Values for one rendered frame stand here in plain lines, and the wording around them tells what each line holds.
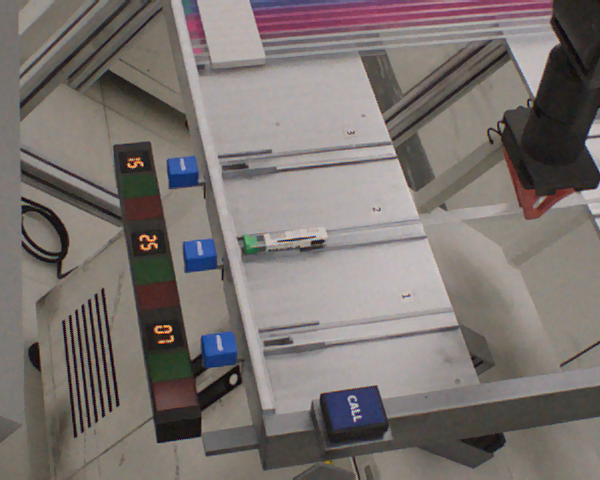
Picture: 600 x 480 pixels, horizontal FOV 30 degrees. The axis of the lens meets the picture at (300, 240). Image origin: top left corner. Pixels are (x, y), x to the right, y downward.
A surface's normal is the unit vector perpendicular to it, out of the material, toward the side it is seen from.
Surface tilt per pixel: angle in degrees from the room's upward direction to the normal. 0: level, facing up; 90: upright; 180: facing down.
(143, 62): 90
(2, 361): 0
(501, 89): 90
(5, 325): 0
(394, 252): 43
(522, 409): 90
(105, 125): 0
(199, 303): 90
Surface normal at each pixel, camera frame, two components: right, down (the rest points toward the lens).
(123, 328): -0.66, -0.35
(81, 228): 0.72, -0.55
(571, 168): 0.07, -0.63
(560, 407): 0.22, 0.76
